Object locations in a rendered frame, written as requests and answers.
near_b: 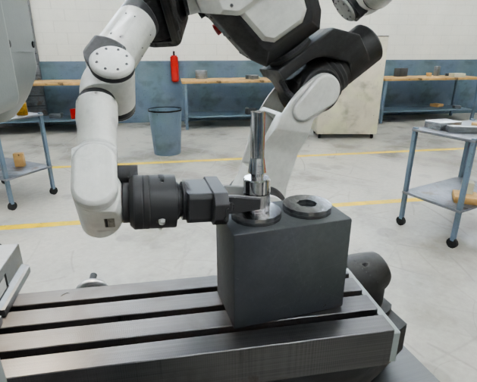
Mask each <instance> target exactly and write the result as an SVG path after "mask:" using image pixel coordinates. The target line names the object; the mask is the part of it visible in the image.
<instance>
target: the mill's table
mask: <svg viewBox="0 0 477 382"><path fill-rule="evenodd" d="M2 321H3V323H2V325H1V327H0V360H1V363H2V367H3V370H4V373H5V376H6V379H7V382H266V381H272V380H282V379H288V378H294V377H304V376H309V375H315V374H325V373H331V372H336V371H346V370H353V369H358V368H368V367H374V366H379V365H389V362H394V361H395V360H396V356H397V348H398V343H399V339H400V331H399V330H398V329H397V327H396V326H395V325H394V323H393V322H392V321H391V320H390V318H389V317H388V316H387V315H386V314H385V313H384V311H383V310H382V309H381V308H380V306H379V305H378V304H377V303H376V301H375V300H374V299H373V298H372V297H371V296H370V295H369V293H368V292H367V291H366V289H365V288H364V287H363V286H362V284H361V283H360V282H359V281H358V280H357V279H356V278H355V276H354V275H353V274H352V272H351V271H350V270H349V269H348V268H347V270H346V277H345V284H344V297H343V304H342V306H340V307H336V308H330V309H325V310H321V311H318V312H311V313H308V314H304V315H297V316H293V317H289V318H283V319H279V320H276V321H269V322H265V323H261V324H255V325H251V326H247V327H241V328H237V329H234V327H233V325H232V323H231V320H230V318H229V316H228V314H227V312H226V309H225V307H224V305H223V302H222V301H221V298H220V296H219V294H218V281H217V275H214V276H206V277H190V278H182V279H173V280H158V281H149V282H142V283H126V284H118V285H109V286H94V287H85V288H76V289H69V290H53V291H45V292H36V293H21V294H18V296H17V298H16V299H15V301H14V303H13V305H12V307H11V309H10V310H9V312H8V314H7V316H4V317H2Z"/></svg>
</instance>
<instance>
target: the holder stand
mask: <svg viewBox="0 0 477 382"><path fill-rule="evenodd" d="M351 224H352V219H351V218H350V217H349V216H347V215H346V214H344V213H343V212H342V211H340V210H339V209H337V208H335V207H334V206H333V205H332V204H331V203H330V202H329V201H328V200H327V199H324V198H322V197H320V196H311V195H295V196H289V197H287V198H286V199H284V200H283V201H276V202H270V211H269V212H268V213H266V214H248V213H246V212H241V213H236V214H230V215H229V219H228V222H227V224H218V225H216V246H217V281H218V294H219V296H220V298H221V301H222V302H223V305H224V307H225V309H226V312H227V314H228V316H229V318H230V320H231V323H232V325H233V327H234V329H237V328H241V327H247V326H251V325H255V324H261V323H265V322H269V321H276V320H279V319H283V318H289V317H293V316H297V315H304V314H308V313H311V312H318V311H321V310H325V309H330V308H336V307H340V306H342V304H343V297H344V284H345V277H346V270H347V257H348V251H349V244H350V231H351Z"/></svg>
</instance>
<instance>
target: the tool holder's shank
mask: <svg viewBox="0 0 477 382"><path fill-rule="evenodd" d="M248 173H249V174H250V177H251V178H252V179H255V180H259V179H262V178H263V177H264V174H265V173H266V167H265V111H251V121H250V160H249V168H248Z"/></svg>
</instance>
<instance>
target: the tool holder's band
mask: <svg viewBox="0 0 477 382"><path fill-rule="evenodd" d="M243 184H244V185H246V186H251V187H264V186H268V185H270V184H271V178H270V177H269V176H267V175H265V174H264V177H263V178H262V179H259V180H255V179H252V178H251V177H250V174H248V175H246V176H245V177H244V178H243Z"/></svg>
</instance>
